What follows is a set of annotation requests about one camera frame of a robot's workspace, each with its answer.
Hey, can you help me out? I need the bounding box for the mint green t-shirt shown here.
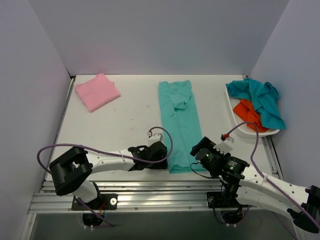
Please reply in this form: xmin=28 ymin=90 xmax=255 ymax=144
xmin=158 ymin=80 xmax=203 ymax=174

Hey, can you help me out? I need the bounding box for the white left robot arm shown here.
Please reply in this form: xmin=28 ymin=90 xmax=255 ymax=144
xmin=49 ymin=141 xmax=168 ymax=210

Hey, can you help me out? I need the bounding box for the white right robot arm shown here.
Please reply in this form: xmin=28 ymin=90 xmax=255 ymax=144
xmin=190 ymin=137 xmax=320 ymax=234

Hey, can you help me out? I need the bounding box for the white plastic tray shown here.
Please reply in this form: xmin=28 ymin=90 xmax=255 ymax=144
xmin=225 ymin=87 xmax=280 ymax=138

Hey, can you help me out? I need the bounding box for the orange t-shirt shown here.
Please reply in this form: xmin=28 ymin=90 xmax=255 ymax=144
xmin=233 ymin=99 xmax=269 ymax=133

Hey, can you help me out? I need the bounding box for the teal blue t-shirt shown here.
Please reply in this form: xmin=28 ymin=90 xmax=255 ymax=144
xmin=226 ymin=78 xmax=286 ymax=130

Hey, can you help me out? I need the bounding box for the pink folded t-shirt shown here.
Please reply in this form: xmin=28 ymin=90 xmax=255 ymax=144
xmin=75 ymin=73 xmax=121 ymax=113

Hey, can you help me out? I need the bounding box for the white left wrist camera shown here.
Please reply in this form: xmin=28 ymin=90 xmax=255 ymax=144
xmin=147 ymin=132 xmax=163 ymax=147

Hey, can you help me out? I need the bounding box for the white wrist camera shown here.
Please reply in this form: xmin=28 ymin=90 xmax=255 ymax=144
xmin=214 ymin=133 xmax=235 ymax=155
xmin=147 ymin=132 xmax=163 ymax=147

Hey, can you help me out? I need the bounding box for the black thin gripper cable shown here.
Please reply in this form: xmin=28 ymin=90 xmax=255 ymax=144
xmin=189 ymin=161 xmax=221 ymax=180

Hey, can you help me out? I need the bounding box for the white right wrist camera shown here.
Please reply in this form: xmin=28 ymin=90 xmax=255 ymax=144
xmin=214 ymin=133 xmax=235 ymax=155

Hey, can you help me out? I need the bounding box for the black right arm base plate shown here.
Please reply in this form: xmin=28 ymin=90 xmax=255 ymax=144
xmin=206 ymin=191 xmax=249 ymax=209

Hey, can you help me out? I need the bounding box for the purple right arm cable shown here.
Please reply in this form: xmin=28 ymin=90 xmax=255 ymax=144
xmin=223 ymin=121 xmax=320 ymax=228

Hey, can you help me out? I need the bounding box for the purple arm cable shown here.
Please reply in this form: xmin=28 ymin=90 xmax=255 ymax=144
xmin=36 ymin=126 xmax=174 ymax=229
xmin=223 ymin=121 xmax=320 ymax=228

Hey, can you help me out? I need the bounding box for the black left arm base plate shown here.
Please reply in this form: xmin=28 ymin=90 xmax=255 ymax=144
xmin=71 ymin=193 xmax=118 ymax=211

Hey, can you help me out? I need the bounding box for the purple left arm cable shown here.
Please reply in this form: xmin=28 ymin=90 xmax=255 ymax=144
xmin=36 ymin=126 xmax=174 ymax=229

